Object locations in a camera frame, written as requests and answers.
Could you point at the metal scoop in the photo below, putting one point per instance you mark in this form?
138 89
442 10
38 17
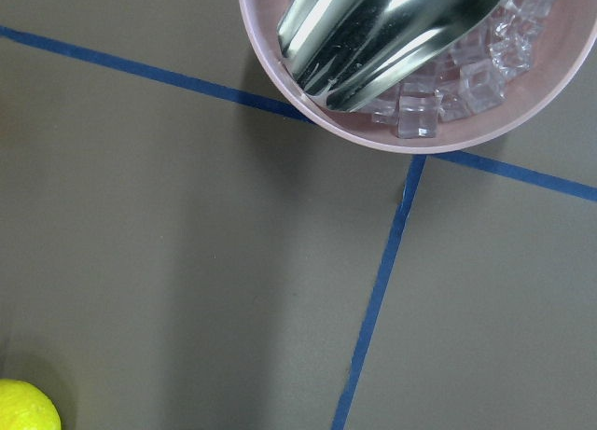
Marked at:
344 53

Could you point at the clear ice cubes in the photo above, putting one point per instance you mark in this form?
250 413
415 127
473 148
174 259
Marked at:
468 78

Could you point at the pink bowl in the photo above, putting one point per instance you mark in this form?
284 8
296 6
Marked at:
569 35

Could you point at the yellow lemon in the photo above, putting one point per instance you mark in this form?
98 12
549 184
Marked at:
24 406

